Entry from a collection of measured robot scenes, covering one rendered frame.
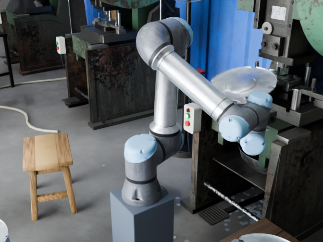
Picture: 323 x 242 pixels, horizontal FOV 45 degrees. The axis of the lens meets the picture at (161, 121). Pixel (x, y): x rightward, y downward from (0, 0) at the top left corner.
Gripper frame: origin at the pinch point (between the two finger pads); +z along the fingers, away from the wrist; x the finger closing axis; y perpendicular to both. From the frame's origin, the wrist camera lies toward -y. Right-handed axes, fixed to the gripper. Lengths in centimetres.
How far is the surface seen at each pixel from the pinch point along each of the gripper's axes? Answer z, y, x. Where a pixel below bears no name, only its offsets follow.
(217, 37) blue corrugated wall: 227, -7, 37
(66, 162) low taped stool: 20, 82, 45
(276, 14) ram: 26.4, -13.3, -27.7
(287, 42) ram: 19.9, -18.1, -17.8
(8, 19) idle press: 296, 226, 40
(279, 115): 9.4, -16.8, 11.0
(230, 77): 19.6, 3.9, -1.9
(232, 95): 4.8, 4.5, 0.2
